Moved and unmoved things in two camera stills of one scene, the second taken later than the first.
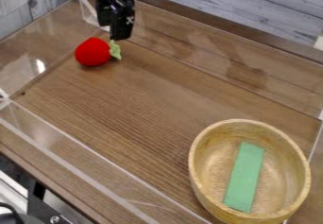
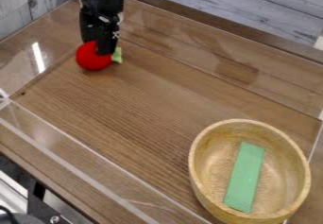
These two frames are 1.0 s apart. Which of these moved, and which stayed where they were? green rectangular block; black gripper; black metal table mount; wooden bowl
Moved: black gripper
Stayed: green rectangular block; wooden bowl; black metal table mount
